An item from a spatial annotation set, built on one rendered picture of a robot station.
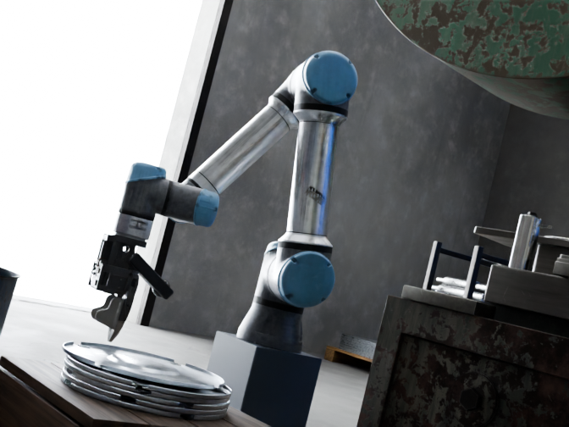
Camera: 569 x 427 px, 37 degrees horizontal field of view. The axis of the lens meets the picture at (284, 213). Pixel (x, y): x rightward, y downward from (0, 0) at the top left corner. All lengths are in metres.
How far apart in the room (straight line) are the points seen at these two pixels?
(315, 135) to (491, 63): 0.69
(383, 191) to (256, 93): 1.87
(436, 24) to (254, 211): 5.80
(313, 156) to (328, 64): 0.19
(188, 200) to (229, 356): 0.39
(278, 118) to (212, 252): 4.88
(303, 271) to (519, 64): 0.76
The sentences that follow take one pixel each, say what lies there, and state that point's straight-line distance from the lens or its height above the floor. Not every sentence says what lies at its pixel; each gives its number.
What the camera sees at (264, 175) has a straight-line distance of 6.99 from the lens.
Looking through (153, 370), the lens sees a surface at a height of 0.40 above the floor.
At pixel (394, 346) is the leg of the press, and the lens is 1.38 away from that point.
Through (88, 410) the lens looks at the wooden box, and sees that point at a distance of 1.29.
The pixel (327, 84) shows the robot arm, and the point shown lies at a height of 1.01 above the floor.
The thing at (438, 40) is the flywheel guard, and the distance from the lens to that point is 1.21.
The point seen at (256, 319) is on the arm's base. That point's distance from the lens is 1.87.
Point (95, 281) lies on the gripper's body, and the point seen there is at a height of 0.51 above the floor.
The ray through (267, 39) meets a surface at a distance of 6.97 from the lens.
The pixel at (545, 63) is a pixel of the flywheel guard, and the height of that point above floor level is 0.94.
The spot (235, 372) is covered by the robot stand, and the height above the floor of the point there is 0.38.
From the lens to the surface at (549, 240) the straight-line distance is 1.49.
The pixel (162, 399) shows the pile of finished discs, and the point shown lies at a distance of 1.36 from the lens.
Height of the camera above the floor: 0.61
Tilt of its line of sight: 4 degrees up
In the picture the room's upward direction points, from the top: 14 degrees clockwise
